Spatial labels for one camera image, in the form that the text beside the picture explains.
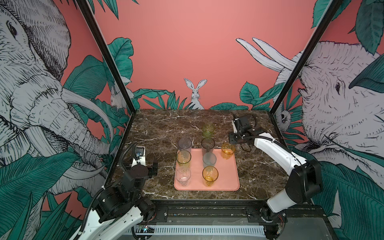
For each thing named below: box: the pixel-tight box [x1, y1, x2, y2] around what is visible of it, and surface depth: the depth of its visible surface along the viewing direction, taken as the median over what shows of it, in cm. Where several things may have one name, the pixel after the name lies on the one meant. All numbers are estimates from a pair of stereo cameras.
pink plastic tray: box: [174, 148, 240, 191], surface depth 87 cm
